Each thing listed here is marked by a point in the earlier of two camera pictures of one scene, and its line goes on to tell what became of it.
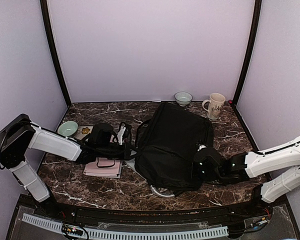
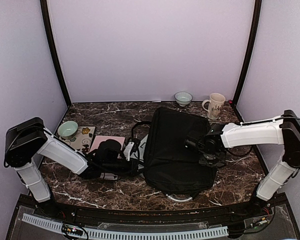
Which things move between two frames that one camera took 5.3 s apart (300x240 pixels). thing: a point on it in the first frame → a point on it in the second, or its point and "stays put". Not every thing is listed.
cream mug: [216, 103] stays put
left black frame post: [53, 48] stays put
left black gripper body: [104, 151] → [111, 167]
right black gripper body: [210, 176] → [214, 160]
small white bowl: [183, 98] stays put
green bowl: [68, 129] stays put
